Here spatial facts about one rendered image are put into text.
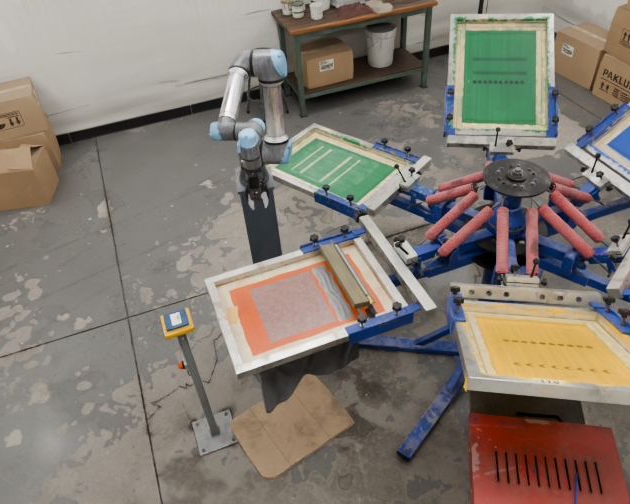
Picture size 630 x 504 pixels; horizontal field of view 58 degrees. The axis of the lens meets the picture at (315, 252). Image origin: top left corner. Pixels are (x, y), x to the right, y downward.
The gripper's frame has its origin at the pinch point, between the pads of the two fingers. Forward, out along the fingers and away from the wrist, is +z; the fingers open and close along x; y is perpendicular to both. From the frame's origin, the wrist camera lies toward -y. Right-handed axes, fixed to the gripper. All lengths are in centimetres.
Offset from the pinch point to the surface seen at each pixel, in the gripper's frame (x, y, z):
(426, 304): -63, -42, 32
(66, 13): 137, 338, 17
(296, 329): -7, -36, 41
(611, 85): -351, 260, 118
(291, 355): -3, -52, 37
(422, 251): -71, -10, 32
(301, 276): -14.3, -4.5, 40.7
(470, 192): -97, 4, 13
